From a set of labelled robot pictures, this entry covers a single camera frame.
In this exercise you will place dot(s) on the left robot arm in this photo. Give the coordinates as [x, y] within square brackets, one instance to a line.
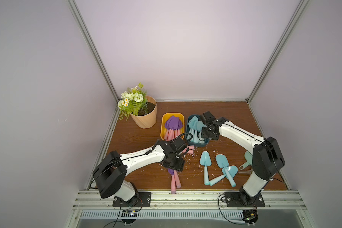
[109, 175]

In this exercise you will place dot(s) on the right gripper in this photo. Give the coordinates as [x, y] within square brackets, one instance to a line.
[210, 133]

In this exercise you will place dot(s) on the green plant with white flowers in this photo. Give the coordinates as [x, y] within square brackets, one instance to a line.
[133, 102]

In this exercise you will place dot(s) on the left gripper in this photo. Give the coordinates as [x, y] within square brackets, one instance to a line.
[180, 166]

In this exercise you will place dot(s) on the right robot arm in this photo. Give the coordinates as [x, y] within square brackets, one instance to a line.
[267, 158]

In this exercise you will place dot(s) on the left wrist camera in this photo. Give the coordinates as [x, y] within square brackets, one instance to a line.
[180, 143]

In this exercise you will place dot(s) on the dark teal storage box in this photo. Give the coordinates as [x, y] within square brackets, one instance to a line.
[199, 125]

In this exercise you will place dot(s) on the yellow storage box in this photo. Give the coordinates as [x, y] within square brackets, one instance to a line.
[166, 117]

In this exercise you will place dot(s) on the beige flower pot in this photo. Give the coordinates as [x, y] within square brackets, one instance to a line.
[148, 120]

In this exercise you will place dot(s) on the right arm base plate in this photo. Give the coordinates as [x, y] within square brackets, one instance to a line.
[243, 200]

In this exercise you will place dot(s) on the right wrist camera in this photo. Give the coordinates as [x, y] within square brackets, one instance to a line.
[207, 118]

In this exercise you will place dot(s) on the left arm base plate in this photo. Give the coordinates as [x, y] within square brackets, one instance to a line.
[140, 199]

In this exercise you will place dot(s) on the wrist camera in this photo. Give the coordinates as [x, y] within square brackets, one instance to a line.
[180, 143]
[207, 118]

